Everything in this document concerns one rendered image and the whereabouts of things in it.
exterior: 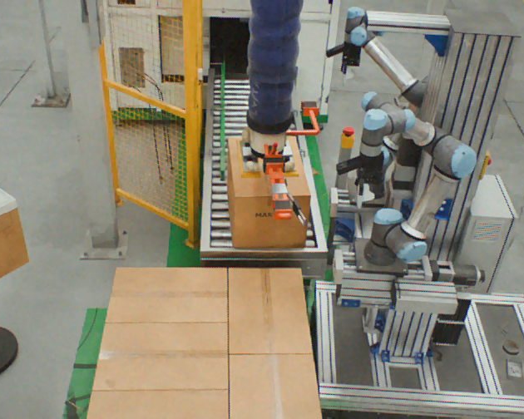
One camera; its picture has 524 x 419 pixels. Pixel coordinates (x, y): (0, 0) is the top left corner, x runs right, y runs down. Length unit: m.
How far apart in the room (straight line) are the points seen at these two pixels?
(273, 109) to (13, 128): 3.38
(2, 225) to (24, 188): 1.89
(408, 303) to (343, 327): 0.90
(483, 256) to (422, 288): 0.36
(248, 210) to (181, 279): 0.51
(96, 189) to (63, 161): 1.29
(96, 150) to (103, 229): 0.61
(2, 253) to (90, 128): 0.97
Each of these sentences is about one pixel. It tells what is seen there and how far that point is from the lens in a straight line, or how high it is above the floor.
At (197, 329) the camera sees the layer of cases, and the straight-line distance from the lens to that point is 3.20.
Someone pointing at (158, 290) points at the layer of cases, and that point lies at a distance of 3.40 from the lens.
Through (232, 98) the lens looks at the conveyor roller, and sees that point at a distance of 5.17.
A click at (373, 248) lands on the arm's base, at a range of 2.86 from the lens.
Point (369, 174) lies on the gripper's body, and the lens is 2.33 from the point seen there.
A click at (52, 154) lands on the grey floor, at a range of 5.59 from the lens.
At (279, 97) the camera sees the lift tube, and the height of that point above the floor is 1.52.
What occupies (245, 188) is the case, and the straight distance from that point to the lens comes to 3.40.
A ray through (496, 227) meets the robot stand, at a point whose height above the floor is 1.17.
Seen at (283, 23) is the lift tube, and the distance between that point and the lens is 2.90.
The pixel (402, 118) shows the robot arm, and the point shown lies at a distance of 2.29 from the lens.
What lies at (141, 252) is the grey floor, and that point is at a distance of 4.47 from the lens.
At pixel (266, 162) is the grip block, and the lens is 3.03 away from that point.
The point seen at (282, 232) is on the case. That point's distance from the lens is 3.51.
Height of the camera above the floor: 2.91
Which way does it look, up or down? 37 degrees down
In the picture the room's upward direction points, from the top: 3 degrees clockwise
